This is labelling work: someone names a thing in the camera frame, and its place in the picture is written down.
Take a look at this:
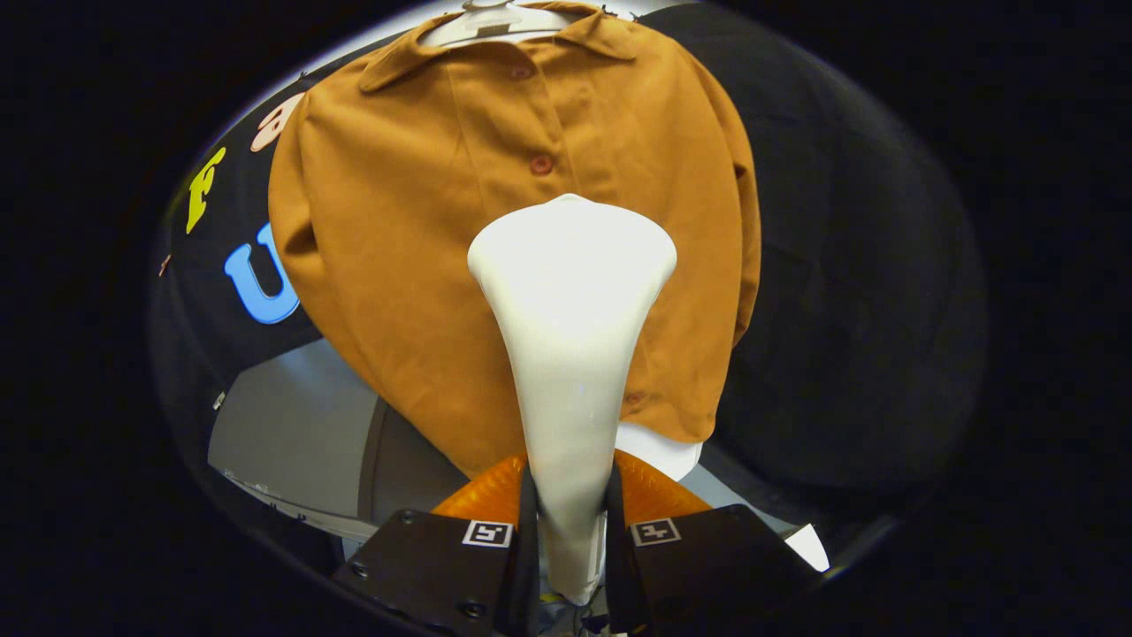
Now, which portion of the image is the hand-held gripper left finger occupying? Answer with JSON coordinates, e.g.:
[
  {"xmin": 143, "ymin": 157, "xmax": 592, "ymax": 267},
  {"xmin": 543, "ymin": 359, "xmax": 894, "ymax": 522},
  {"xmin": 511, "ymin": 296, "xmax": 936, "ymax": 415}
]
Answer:
[{"xmin": 334, "ymin": 454, "xmax": 540, "ymax": 637}]

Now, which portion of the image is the orange button shirt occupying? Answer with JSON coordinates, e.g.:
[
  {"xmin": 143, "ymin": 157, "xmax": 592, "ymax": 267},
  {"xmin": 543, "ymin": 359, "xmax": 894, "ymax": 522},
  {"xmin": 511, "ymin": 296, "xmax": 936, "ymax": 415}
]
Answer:
[{"xmin": 268, "ymin": 2, "xmax": 761, "ymax": 479}]

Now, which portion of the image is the white garment steamer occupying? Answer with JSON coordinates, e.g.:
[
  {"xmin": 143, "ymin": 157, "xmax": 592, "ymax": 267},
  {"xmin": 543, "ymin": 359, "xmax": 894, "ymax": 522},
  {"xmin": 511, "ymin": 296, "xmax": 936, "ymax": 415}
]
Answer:
[{"xmin": 467, "ymin": 194, "xmax": 678, "ymax": 607}]

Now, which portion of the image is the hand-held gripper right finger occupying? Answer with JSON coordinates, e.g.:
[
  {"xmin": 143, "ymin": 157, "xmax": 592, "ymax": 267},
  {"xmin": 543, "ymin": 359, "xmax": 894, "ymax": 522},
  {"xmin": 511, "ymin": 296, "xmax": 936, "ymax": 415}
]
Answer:
[{"xmin": 606, "ymin": 449, "xmax": 815, "ymax": 637}]

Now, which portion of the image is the white stand base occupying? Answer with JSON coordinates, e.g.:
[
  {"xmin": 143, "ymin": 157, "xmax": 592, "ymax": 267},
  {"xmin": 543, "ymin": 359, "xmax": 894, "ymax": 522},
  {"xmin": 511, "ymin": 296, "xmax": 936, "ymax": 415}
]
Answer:
[{"xmin": 783, "ymin": 524, "xmax": 830, "ymax": 572}]

